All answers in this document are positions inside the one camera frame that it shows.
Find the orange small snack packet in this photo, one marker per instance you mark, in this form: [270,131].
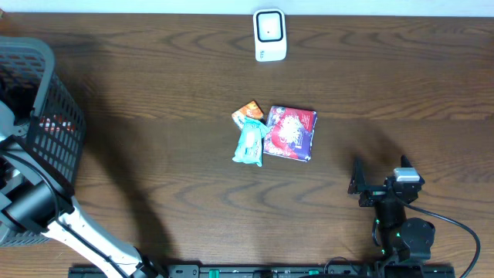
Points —
[250,110]

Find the orange brown snack bar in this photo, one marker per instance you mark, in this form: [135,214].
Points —
[57,123]

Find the grey plastic mesh basket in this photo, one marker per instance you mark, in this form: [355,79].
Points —
[29,84]

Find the white barcode scanner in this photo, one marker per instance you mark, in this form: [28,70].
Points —
[269,26]

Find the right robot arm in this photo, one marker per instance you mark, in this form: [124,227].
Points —
[405,242]

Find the purple red snack pack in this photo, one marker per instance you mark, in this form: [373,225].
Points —
[291,133]

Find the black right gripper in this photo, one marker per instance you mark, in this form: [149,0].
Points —
[377,194]

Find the teal snack packet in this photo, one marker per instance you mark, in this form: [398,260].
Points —
[250,146]

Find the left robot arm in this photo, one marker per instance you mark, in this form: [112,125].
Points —
[46,151]

